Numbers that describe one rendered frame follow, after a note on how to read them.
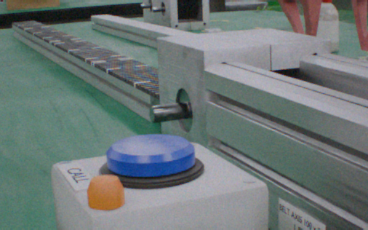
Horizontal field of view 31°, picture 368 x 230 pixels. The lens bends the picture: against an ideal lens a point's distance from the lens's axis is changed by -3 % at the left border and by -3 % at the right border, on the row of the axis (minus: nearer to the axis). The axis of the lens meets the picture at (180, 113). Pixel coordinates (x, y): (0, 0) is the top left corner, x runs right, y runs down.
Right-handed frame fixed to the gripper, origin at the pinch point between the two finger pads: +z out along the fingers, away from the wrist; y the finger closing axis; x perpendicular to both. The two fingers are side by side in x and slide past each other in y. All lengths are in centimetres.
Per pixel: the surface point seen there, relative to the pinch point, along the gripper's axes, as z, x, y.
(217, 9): 30, 399, 177
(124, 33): 5, 70, -1
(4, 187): 5.7, -11.4, -37.1
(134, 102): 4.7, 5.9, -20.9
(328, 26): 1.6, 28.9, 19.1
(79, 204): -0.1, -32.8, -36.4
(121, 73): 2.3, 10.4, -20.8
